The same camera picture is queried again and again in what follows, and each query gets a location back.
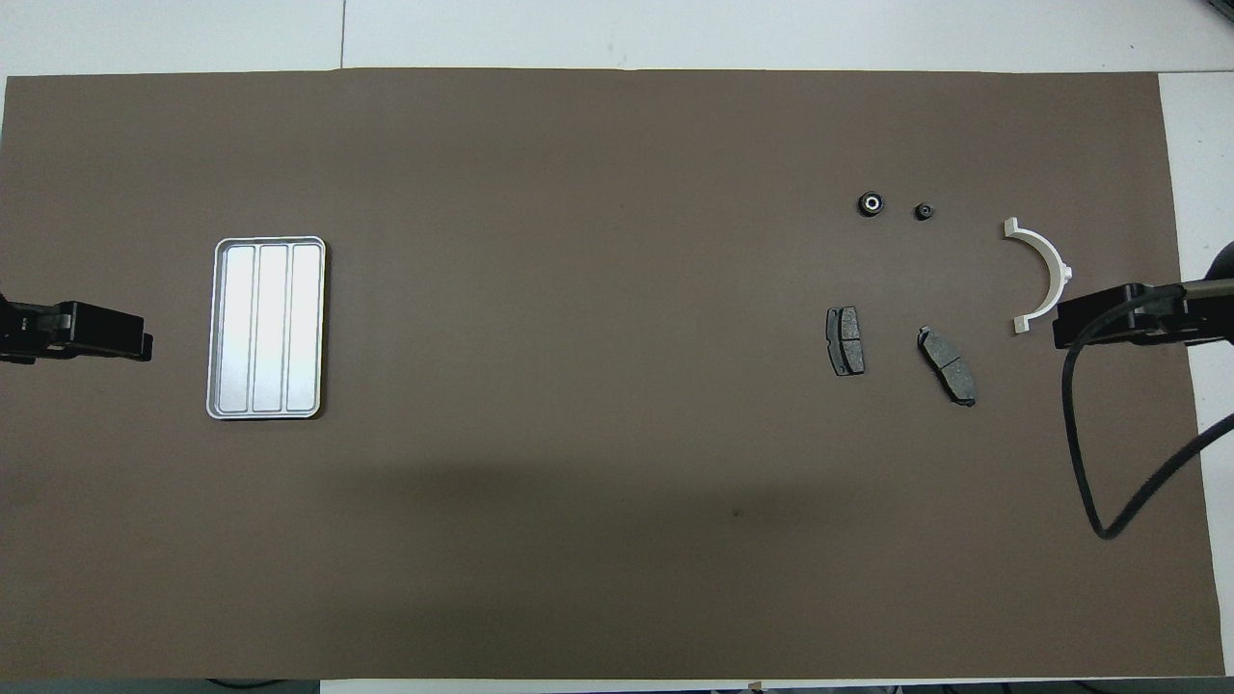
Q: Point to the long grey brake pad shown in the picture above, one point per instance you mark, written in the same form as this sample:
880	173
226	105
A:
948	366

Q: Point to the small black bearing gear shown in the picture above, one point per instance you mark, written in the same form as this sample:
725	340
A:
924	211

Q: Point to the short grey brake pad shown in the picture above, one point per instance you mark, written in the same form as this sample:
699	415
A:
845	342

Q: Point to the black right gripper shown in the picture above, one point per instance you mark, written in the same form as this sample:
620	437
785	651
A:
1222	308

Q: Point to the silver metal tray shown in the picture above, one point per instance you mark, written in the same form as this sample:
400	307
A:
267	328

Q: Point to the large black bearing gear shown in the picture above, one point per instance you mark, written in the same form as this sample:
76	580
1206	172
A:
871	204

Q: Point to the white semicircular bracket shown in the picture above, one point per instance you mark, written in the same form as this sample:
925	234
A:
1036	242

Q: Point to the brown table mat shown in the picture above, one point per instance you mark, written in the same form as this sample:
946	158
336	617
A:
578	289

